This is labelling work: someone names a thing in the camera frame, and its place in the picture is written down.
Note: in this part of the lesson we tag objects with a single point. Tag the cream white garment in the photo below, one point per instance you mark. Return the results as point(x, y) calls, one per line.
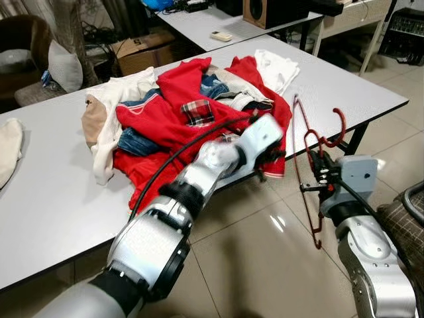
point(122, 86)

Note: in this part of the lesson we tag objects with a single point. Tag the large white table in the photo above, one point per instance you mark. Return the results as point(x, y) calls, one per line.
point(344, 86)

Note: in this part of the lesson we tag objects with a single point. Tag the red polo shirt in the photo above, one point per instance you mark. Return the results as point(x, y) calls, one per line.
point(179, 79)

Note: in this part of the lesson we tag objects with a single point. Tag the white t-shirt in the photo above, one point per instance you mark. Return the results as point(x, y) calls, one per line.
point(278, 66)

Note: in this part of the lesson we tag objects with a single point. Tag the grey cushion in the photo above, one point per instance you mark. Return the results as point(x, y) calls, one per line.
point(65, 69)

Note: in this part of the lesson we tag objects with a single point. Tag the grey beige garment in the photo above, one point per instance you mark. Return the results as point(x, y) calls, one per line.
point(242, 86)

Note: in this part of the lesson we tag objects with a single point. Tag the beige desk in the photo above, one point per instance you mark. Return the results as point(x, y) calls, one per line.
point(358, 13)

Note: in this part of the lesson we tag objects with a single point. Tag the white desk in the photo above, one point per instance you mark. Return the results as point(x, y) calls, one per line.
point(199, 23)

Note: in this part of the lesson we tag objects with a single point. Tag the plaid cushion metal chair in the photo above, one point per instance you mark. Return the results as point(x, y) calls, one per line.
point(397, 225)

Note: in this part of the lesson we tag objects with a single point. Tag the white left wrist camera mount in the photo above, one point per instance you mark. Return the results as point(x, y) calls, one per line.
point(260, 136)

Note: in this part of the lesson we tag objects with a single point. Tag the cream cloth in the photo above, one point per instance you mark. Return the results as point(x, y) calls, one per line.
point(8, 149)

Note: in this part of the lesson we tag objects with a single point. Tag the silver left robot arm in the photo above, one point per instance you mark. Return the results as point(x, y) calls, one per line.
point(152, 245)

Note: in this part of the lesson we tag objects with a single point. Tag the black audio equipment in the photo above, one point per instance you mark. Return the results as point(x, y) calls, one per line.
point(401, 36)

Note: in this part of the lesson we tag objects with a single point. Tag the wooden black speaker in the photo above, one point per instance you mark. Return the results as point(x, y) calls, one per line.
point(275, 12)

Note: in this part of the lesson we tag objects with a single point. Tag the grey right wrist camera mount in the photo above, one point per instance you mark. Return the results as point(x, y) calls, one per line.
point(358, 175)

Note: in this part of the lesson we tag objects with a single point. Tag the red plastic hanger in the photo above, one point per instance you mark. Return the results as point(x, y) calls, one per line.
point(339, 129)

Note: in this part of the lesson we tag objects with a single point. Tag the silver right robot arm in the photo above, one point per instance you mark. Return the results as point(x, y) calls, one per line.
point(371, 265)

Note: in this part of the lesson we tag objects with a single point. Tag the brown cardboard box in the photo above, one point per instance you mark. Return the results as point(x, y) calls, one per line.
point(142, 53)

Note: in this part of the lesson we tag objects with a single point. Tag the white remote control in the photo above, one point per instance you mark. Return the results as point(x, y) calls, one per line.
point(222, 36)

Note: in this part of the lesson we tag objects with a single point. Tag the tan garment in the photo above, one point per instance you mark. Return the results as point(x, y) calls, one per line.
point(93, 119)

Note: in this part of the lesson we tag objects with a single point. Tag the brown chair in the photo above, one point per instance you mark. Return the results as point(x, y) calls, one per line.
point(20, 40)

